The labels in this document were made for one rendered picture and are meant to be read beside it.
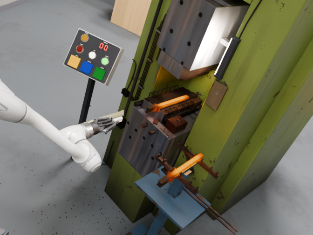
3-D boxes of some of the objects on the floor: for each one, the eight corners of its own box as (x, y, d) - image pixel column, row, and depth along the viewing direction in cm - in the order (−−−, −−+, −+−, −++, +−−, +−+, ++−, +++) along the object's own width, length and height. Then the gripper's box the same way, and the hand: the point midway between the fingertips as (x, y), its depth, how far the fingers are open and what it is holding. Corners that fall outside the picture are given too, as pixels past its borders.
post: (72, 161, 315) (98, 54, 253) (70, 158, 317) (94, 51, 254) (76, 159, 318) (102, 53, 255) (74, 156, 319) (98, 51, 257)
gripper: (81, 127, 206) (113, 117, 223) (95, 141, 201) (126, 130, 217) (84, 117, 202) (116, 107, 218) (98, 131, 196) (130, 120, 212)
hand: (117, 120), depth 215 cm, fingers closed
